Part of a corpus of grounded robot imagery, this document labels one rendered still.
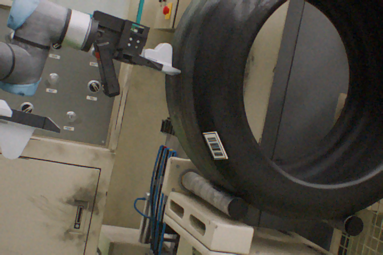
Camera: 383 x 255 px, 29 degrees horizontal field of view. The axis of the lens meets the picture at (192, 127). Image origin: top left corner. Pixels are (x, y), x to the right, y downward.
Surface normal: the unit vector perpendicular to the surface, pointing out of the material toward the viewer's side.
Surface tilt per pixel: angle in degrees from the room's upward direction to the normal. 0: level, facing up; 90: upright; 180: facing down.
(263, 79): 90
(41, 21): 96
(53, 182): 90
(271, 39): 90
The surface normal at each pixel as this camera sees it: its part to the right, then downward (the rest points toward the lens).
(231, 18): -0.40, -0.28
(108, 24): 0.30, 0.10
